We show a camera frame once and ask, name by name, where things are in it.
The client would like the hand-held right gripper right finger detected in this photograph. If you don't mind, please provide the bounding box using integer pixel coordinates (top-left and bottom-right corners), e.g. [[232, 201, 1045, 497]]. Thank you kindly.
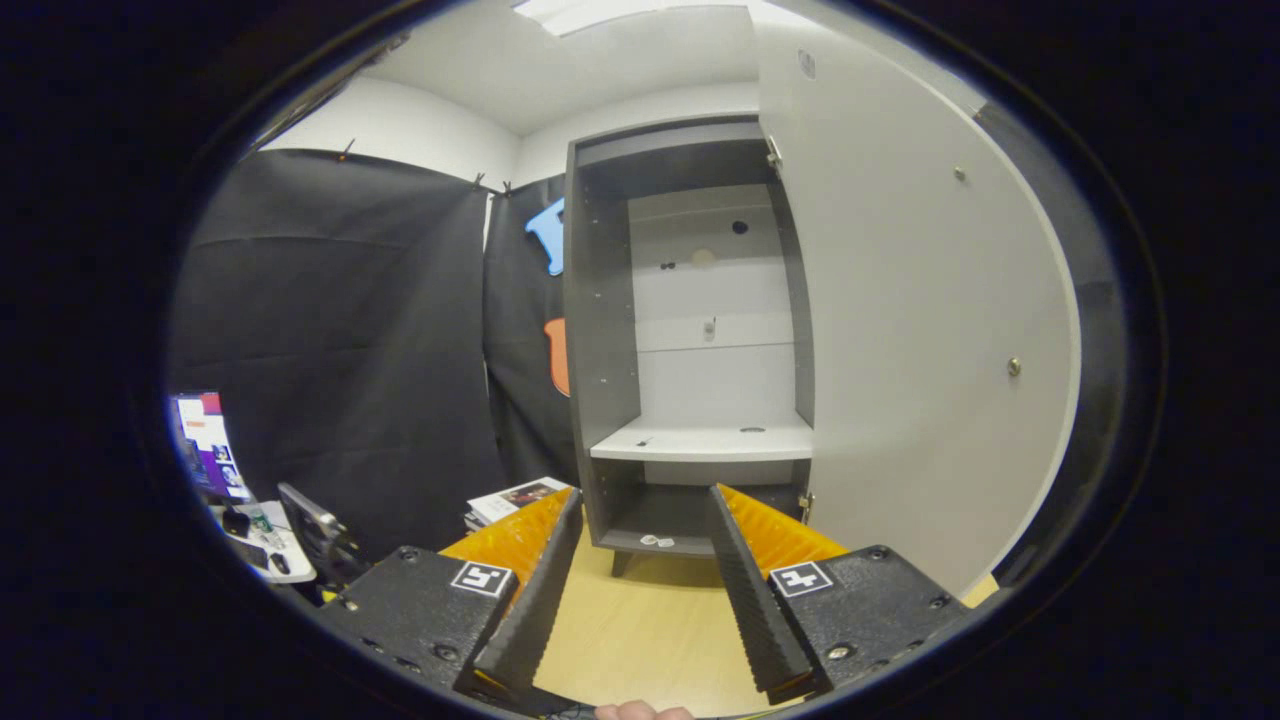
[[706, 484, 973, 706]]

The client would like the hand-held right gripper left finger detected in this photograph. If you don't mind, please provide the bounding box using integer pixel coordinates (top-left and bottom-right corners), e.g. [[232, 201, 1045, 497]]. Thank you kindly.
[[318, 487, 584, 701]]

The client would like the grey cabinet door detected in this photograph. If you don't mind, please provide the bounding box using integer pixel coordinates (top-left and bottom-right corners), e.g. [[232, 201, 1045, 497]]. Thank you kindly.
[[750, 5, 1083, 598]]

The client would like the white book with photo cover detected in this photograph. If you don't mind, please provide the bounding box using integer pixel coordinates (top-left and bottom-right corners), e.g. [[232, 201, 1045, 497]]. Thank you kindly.
[[468, 477, 573, 526]]

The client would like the grey tilted panel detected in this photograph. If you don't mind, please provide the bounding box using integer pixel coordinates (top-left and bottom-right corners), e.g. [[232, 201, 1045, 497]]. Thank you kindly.
[[278, 482, 367, 591]]

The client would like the white side table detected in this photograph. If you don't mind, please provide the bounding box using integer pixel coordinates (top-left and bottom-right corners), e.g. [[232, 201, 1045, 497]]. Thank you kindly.
[[210, 500, 319, 586]]

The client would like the black backdrop cloth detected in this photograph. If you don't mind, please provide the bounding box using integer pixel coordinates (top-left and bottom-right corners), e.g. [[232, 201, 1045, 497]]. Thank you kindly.
[[168, 100, 1131, 591]]

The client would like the colourful poster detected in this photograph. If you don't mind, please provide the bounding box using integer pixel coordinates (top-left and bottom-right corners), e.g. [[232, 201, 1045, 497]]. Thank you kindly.
[[172, 392, 251, 501]]

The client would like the long ceiling light panel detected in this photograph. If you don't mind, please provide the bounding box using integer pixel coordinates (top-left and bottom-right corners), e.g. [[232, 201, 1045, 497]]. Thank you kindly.
[[512, 0, 761, 39]]

